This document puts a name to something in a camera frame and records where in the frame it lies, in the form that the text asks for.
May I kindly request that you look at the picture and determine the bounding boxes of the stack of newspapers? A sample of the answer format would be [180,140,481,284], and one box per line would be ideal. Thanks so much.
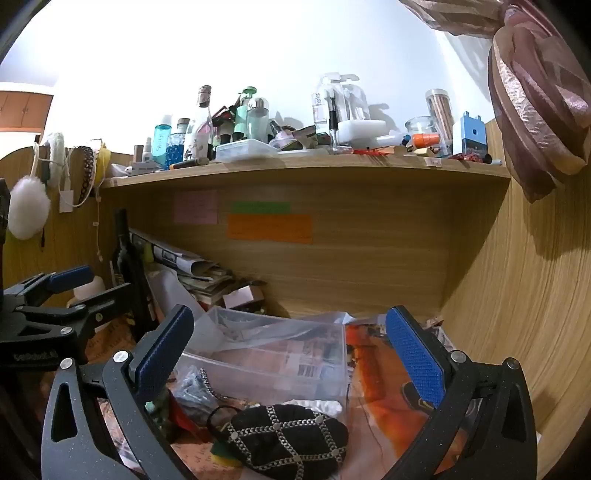
[129,227,269,308]

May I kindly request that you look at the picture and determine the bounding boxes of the blue box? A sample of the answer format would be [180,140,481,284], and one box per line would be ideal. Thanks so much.
[459,111,488,156]

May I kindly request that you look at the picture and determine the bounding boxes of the white plastic box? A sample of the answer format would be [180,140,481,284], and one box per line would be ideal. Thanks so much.
[337,119,389,147]

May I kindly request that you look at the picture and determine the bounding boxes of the clear plastic storage box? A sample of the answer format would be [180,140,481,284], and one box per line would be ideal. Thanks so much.
[173,305,349,407]

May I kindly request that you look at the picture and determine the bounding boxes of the clear bottle with foil top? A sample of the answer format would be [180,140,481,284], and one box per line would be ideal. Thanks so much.
[185,85,216,160]

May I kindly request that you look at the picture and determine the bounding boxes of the white fluffy headband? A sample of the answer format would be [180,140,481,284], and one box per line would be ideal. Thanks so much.
[45,132,66,188]

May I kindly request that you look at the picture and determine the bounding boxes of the white fluffy pompom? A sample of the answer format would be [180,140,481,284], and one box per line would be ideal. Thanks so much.
[7,176,51,241]

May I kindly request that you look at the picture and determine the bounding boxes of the studded brown headband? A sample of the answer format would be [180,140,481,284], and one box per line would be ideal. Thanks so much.
[74,146,97,208]

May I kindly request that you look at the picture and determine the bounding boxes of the frosted clear bottle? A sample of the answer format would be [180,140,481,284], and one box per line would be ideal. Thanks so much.
[247,97,270,142]

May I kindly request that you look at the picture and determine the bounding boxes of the blue beads jar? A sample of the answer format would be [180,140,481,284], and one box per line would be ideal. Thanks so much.
[167,131,187,162]

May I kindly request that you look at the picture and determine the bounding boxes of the orange sticky note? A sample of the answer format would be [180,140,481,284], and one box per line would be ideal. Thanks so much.
[226,213,314,245]

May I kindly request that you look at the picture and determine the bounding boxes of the wooden wall cabinet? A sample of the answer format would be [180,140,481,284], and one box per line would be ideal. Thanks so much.
[0,90,54,133]

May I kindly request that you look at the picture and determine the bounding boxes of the pink shiny hanging cloth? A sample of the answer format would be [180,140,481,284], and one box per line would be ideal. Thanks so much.
[399,0,591,204]

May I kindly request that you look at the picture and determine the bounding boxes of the black hair tie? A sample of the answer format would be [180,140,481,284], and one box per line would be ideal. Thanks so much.
[205,405,243,439]

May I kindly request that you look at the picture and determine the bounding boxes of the blue liquid bottle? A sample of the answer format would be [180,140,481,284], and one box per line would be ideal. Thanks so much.
[152,115,174,169]

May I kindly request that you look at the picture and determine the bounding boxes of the dark glass wine bottle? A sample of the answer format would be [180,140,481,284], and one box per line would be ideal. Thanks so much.
[110,209,153,330]

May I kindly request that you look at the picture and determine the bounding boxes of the white plastic bottle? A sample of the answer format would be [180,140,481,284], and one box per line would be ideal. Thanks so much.
[67,275,108,308]

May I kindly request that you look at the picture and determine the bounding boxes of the clear bag of dark items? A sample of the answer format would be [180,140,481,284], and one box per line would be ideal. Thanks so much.
[174,367,227,409]

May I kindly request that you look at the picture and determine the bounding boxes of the clear lidded plastic box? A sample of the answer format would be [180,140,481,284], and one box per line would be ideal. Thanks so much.
[215,140,282,162]

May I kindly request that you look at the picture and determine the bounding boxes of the orange printed paper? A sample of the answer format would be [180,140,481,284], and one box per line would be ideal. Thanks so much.
[344,318,467,480]

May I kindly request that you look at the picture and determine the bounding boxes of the tall clear canister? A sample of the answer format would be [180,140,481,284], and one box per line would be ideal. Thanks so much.
[425,89,456,156]

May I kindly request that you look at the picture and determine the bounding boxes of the wooden shelf unit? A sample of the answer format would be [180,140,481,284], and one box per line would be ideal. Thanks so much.
[0,115,591,480]

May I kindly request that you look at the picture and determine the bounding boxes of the mint green bottle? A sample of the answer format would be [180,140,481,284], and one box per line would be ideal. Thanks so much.
[235,86,257,139]

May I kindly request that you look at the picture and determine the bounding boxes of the glass jar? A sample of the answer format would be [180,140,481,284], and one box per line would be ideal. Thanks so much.
[405,116,439,149]

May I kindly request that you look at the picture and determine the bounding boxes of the green sticky note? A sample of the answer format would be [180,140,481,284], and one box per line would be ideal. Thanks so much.
[231,201,293,215]

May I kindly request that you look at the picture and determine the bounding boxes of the black chain-pattern pouch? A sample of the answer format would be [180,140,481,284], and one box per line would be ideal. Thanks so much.
[228,404,350,472]

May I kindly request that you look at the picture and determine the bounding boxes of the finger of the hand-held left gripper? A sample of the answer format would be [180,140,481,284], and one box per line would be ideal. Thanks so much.
[2,265,95,309]
[14,282,136,342]

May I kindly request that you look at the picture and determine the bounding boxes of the yellow fluffy item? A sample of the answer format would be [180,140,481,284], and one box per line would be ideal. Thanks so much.
[95,141,112,182]

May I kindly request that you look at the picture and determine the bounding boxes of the pink sticky note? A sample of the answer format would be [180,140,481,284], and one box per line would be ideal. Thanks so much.
[174,189,219,225]

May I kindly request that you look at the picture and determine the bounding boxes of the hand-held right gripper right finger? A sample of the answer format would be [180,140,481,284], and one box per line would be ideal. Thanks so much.
[382,305,540,480]

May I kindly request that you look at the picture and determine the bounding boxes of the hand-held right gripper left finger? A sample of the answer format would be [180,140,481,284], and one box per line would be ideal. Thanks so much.
[41,305,195,480]

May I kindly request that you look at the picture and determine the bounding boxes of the clear water bottle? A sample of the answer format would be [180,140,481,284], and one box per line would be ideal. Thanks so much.
[313,76,334,136]

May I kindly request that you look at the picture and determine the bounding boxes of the small cardboard box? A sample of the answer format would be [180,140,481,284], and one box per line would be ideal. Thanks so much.
[223,285,265,309]

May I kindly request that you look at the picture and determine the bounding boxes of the clear plastic bag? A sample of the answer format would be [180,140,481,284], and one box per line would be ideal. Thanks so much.
[208,308,356,352]

